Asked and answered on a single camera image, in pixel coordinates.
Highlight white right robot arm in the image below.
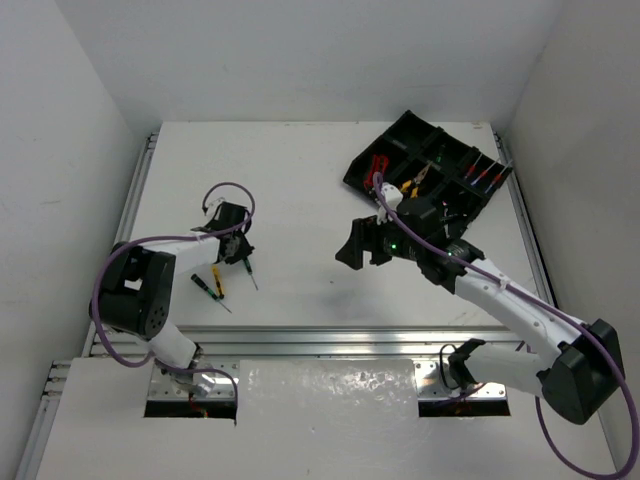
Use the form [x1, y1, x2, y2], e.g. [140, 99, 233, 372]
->
[335, 199, 622, 425]

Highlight white front cover board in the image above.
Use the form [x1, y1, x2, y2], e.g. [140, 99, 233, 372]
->
[38, 358, 613, 479]

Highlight black compartment tray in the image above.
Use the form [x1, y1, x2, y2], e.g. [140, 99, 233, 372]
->
[343, 111, 513, 238]

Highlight large silver open-end wrench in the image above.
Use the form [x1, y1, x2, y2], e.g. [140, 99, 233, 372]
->
[441, 212, 467, 224]

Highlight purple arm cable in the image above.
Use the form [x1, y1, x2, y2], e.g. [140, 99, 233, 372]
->
[372, 172, 632, 476]
[89, 181, 256, 401]

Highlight red black folding saw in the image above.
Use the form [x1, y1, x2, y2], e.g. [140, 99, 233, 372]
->
[363, 154, 389, 191]

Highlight small yellow utility knife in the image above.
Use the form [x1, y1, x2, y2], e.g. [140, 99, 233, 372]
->
[211, 265, 225, 299]

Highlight black green precision screwdriver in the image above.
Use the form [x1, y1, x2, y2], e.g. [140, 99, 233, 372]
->
[190, 274, 231, 313]

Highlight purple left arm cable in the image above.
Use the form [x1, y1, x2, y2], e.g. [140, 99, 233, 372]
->
[89, 181, 256, 401]

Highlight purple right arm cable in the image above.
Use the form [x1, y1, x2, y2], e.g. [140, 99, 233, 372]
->
[372, 172, 632, 476]

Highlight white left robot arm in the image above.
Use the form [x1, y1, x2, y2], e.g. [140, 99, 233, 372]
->
[89, 199, 254, 370]

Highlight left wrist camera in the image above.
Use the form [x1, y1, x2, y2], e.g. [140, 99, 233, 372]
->
[202, 197, 225, 215]

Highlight yellow needle-nose pliers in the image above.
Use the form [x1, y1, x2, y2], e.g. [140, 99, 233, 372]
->
[399, 162, 432, 198]

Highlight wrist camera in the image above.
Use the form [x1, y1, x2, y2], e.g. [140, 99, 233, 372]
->
[376, 182, 404, 225]
[202, 197, 225, 215]

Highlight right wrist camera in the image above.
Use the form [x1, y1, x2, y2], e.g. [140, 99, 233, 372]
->
[376, 182, 404, 225]

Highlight Pro'sKit black green screwdriver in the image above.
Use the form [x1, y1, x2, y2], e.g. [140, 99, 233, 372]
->
[435, 144, 448, 165]

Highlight blue red screwdriver large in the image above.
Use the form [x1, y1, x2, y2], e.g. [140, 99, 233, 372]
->
[484, 161, 512, 195]

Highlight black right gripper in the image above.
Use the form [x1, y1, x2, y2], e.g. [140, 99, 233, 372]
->
[335, 208, 422, 269]

